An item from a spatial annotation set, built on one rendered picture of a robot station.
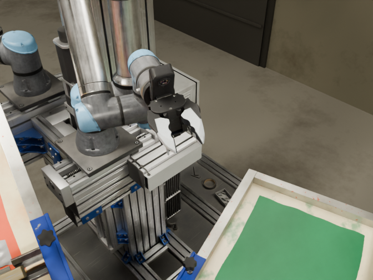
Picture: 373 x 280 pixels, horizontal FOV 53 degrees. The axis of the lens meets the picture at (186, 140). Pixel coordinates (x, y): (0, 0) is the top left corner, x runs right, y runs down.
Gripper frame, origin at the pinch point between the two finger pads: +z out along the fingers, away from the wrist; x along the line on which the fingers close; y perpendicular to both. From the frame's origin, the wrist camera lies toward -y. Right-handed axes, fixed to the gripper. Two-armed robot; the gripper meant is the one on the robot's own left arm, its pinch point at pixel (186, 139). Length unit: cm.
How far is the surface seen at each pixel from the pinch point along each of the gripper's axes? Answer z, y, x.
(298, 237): -15, 78, -38
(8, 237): -25, 36, 48
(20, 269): -11, 33, 43
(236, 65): -295, 189, -140
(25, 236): -24, 38, 44
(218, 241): -23, 74, -10
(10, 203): -33, 32, 45
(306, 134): -161, 190, -145
